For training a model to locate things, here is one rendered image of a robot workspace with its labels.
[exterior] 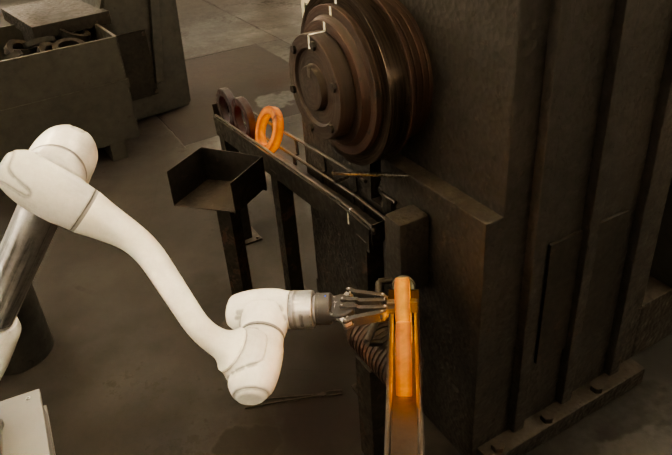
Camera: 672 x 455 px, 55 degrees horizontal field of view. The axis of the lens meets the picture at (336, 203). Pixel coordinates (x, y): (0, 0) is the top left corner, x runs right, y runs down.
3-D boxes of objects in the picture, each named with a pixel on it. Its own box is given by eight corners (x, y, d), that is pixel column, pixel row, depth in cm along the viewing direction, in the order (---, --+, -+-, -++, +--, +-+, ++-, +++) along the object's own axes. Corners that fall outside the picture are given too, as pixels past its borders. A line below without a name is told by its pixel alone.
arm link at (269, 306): (297, 307, 160) (291, 351, 150) (237, 309, 162) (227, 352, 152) (290, 277, 153) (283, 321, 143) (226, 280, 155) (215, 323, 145)
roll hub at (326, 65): (308, 116, 188) (299, 20, 173) (359, 150, 166) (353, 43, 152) (291, 121, 185) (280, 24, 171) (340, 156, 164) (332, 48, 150)
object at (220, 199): (230, 300, 272) (200, 146, 235) (284, 314, 262) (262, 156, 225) (202, 331, 256) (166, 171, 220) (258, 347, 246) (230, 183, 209)
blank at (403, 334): (411, 307, 140) (395, 307, 140) (412, 351, 126) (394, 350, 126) (411, 365, 146) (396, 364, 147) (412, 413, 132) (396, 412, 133)
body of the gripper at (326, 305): (319, 309, 157) (357, 308, 156) (315, 333, 150) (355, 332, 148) (315, 285, 153) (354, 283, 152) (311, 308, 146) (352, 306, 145)
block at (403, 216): (415, 271, 189) (415, 201, 176) (431, 285, 183) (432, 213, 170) (384, 284, 184) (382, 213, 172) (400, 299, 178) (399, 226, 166)
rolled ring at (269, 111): (260, 100, 253) (268, 102, 254) (251, 146, 257) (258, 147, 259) (280, 111, 238) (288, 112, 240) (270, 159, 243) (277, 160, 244)
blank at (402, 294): (408, 264, 153) (394, 264, 153) (409, 303, 139) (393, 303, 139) (412, 317, 160) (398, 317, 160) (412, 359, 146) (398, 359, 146)
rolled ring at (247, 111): (243, 100, 252) (251, 98, 253) (227, 95, 267) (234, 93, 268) (253, 145, 258) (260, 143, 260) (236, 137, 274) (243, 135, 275)
